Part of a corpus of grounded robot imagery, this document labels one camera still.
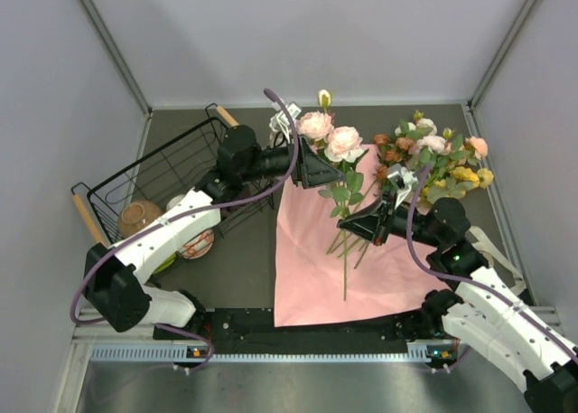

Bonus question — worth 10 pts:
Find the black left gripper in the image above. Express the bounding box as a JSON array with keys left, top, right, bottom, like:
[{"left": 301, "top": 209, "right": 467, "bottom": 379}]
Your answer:
[{"left": 240, "top": 131, "right": 345, "bottom": 189}]

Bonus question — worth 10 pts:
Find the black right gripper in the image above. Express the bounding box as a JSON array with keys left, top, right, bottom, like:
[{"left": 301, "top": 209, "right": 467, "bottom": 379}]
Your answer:
[{"left": 339, "top": 189, "right": 443, "bottom": 248}]

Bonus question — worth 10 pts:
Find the pink rose stem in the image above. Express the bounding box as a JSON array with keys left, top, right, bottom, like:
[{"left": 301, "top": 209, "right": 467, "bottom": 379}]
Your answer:
[{"left": 295, "top": 89, "right": 366, "bottom": 302}]

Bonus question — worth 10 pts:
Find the pink wrapping paper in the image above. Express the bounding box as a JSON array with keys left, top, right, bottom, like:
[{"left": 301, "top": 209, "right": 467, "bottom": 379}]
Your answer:
[{"left": 273, "top": 144, "right": 452, "bottom": 328}]

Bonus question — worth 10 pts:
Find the mixed artificial flower bunch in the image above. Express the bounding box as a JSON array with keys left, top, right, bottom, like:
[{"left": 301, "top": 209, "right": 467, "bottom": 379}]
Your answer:
[{"left": 366, "top": 110, "right": 494, "bottom": 206}]

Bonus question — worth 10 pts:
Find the cream printed ribbon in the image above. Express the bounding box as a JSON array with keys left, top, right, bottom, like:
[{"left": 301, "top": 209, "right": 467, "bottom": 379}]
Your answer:
[{"left": 468, "top": 226, "right": 527, "bottom": 296}]

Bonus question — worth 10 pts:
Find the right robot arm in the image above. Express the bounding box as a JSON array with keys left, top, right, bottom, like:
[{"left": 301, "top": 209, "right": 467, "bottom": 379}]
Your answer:
[{"left": 338, "top": 196, "right": 577, "bottom": 412}]

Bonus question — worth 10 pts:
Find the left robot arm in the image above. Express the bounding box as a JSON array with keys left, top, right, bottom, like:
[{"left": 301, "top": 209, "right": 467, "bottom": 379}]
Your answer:
[{"left": 81, "top": 125, "right": 345, "bottom": 338}]

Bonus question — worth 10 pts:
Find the brown glass jar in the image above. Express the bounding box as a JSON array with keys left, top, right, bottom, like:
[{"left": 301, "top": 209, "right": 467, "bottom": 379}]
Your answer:
[{"left": 117, "top": 200, "right": 163, "bottom": 239}]

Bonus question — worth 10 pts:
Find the grey slotted cable duct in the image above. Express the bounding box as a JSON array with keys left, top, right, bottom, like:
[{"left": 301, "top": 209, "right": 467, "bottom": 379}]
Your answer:
[{"left": 89, "top": 343, "right": 457, "bottom": 363}]

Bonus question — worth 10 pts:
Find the black wire basket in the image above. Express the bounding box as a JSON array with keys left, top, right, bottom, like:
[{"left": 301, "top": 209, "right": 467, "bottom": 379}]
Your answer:
[{"left": 70, "top": 103, "right": 276, "bottom": 251}]

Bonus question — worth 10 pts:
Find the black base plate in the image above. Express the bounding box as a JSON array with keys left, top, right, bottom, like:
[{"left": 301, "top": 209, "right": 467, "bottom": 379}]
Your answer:
[{"left": 181, "top": 308, "right": 449, "bottom": 342}]

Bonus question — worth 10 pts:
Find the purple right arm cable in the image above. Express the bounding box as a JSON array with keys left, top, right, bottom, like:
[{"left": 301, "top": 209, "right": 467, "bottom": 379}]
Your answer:
[{"left": 405, "top": 164, "right": 578, "bottom": 373}]

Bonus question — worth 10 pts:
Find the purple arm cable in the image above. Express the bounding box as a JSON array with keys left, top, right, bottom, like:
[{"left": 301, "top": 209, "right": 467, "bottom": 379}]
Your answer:
[
  {"left": 69, "top": 87, "right": 303, "bottom": 373},
  {"left": 405, "top": 164, "right": 578, "bottom": 373}
]

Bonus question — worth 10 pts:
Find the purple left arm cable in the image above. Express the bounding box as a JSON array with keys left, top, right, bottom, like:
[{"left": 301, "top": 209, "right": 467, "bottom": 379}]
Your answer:
[{"left": 69, "top": 87, "right": 303, "bottom": 373}]

